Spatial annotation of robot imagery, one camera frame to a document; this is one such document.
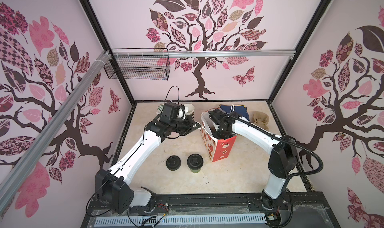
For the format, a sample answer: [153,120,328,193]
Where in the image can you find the navy blue paper bags stack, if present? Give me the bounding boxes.
[219,105,250,121]

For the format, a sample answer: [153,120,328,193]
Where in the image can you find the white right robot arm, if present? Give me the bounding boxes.
[208,109,324,210]

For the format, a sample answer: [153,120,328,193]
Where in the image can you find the black wire mesh basket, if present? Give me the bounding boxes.
[104,48,171,81]

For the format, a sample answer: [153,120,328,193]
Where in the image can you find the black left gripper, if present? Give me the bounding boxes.
[170,114,201,136]

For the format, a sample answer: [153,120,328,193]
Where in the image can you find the aluminium horizontal rail back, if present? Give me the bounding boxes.
[113,49,296,58]

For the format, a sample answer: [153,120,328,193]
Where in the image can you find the brown pulp cup carriers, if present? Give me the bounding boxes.
[253,111,269,131]

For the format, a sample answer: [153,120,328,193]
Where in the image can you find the stack of green paper cups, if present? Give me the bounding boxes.
[184,104,195,119]

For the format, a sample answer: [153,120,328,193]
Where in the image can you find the black plastic cup lid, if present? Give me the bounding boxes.
[187,154,204,169]

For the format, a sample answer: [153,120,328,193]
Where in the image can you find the aluminium diagonal rail left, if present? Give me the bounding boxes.
[1,51,111,212]

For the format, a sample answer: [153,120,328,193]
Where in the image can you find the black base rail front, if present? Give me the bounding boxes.
[81,192,340,228]

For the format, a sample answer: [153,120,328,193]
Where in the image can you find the red white paper takeout bag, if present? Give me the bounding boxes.
[200,111,237,163]

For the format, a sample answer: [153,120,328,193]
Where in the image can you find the green paper coffee cup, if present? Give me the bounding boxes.
[190,168,201,174]

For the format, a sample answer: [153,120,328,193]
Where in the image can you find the stack of black cup lids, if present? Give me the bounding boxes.
[166,155,181,171]

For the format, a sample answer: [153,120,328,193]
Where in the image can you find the white slotted cable duct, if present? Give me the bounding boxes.
[93,214,267,228]

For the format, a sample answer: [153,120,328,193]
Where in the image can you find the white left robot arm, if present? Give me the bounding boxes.
[93,103,201,214]

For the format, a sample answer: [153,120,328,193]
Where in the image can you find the black vertical frame post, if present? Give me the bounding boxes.
[79,0,136,106]

